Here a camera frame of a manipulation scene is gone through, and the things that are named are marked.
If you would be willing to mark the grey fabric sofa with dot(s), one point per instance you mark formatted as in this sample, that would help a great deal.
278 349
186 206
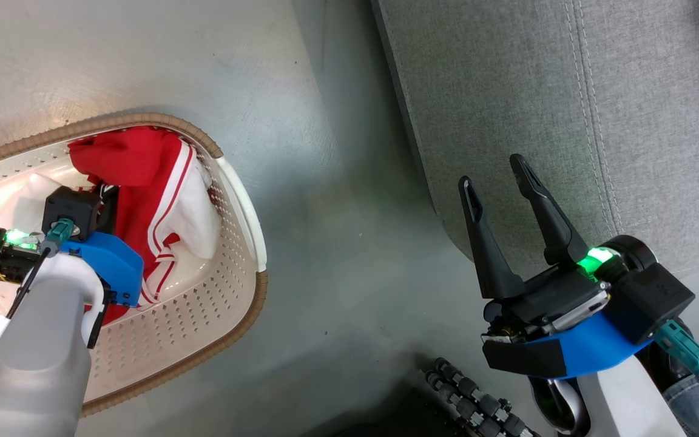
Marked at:
507 91

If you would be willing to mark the teal right camera connector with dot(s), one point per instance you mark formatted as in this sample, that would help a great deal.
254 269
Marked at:
686 349

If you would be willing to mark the red garment with white stripes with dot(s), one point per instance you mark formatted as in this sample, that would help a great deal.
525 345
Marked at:
143 161

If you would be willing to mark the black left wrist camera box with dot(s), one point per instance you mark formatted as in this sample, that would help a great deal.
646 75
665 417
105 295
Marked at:
73 209

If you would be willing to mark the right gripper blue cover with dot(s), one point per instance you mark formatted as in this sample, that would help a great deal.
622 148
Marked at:
568 349

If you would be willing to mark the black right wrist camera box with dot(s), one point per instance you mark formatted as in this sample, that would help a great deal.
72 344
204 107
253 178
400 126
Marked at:
653 300

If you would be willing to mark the white perforated laundry basket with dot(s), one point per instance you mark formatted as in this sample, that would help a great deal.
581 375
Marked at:
204 303

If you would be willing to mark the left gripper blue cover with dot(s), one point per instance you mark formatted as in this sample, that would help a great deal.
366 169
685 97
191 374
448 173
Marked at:
110 267

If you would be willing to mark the black ribbed roller wheel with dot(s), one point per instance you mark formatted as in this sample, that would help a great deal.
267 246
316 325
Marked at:
477 403

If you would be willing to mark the teal camera connector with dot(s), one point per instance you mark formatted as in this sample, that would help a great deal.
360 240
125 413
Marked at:
686 349
57 233

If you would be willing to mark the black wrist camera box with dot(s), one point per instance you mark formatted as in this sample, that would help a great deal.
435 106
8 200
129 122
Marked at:
653 300
73 209

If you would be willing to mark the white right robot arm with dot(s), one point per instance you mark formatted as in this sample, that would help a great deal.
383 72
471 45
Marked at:
616 403

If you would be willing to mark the teal left camera connector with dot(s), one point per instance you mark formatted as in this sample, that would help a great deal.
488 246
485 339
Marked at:
57 233

